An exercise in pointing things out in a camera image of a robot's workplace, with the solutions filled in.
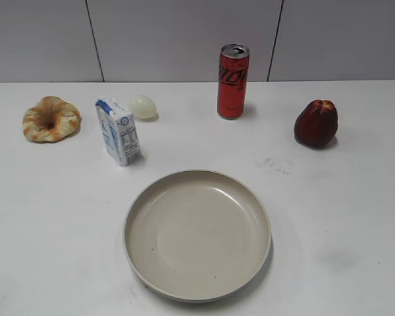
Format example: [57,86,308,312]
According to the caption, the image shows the white egg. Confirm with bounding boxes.
[129,95,157,120]

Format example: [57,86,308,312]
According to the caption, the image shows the red soda can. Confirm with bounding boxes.
[217,43,250,120]

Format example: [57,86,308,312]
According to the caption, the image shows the blue white milk carton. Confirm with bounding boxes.
[95,97,141,167]

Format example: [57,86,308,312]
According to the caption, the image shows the beige round plate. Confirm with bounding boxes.
[123,170,272,303]

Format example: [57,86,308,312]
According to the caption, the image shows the ring shaped bread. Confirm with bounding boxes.
[22,96,82,143]

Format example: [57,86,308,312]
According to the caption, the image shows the dark red wax apple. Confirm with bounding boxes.
[294,99,338,148]

